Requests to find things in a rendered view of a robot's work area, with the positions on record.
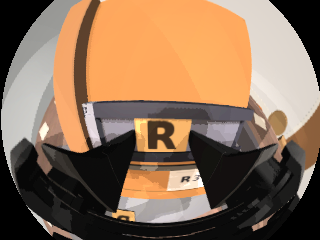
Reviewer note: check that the orange tile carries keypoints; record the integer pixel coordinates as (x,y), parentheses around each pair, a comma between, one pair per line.
(162,135)

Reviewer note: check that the pale yellow tile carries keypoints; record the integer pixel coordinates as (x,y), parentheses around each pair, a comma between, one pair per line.
(124,215)

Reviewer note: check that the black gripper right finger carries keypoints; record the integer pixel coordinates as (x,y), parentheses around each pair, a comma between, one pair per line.
(223,169)

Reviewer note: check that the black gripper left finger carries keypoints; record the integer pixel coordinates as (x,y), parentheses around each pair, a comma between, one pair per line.
(101,170)

